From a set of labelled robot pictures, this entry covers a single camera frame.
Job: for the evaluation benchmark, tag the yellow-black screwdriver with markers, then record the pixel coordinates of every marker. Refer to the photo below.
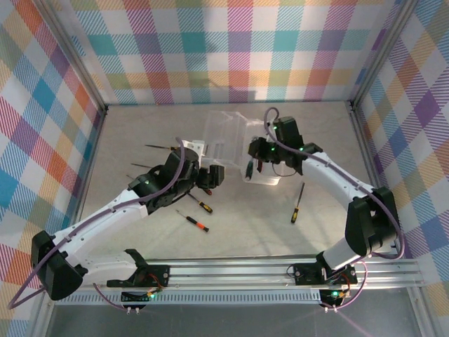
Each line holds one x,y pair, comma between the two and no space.
201,204

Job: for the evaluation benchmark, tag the clear plastic tool box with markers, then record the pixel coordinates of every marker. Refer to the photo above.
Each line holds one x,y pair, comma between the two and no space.
224,133

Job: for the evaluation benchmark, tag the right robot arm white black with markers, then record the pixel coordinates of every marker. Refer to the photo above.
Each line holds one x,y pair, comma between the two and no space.
336,175

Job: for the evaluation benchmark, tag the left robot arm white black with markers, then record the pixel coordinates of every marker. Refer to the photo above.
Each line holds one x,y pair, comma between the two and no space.
98,221

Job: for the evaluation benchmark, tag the black left controller board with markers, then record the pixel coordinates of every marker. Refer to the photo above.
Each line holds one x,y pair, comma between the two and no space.
131,298

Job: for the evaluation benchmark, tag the black controller board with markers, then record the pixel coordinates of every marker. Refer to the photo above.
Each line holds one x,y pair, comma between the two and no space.
131,298
331,298

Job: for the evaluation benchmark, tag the black right controller board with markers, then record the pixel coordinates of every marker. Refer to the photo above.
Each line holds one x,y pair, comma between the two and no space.
331,298

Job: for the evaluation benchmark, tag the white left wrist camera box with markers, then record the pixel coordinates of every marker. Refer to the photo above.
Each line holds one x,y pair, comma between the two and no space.
193,144

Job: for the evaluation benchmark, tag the aluminium table edge rail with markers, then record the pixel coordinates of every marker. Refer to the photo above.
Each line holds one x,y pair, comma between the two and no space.
365,147
92,154

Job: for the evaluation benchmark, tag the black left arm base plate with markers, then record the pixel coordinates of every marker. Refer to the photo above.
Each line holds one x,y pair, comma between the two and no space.
158,272

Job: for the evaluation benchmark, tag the aluminium mounting rail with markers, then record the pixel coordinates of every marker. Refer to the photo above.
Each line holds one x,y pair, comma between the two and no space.
228,272

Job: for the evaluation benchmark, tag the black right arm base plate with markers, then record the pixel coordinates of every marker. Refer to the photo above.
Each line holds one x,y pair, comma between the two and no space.
305,274

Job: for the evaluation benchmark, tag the aluminium frame post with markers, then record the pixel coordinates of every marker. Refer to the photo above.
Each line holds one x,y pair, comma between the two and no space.
75,56
382,52

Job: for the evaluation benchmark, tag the aluminium frame leg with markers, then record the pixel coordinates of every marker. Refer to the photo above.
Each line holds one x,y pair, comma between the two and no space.
419,312
42,316

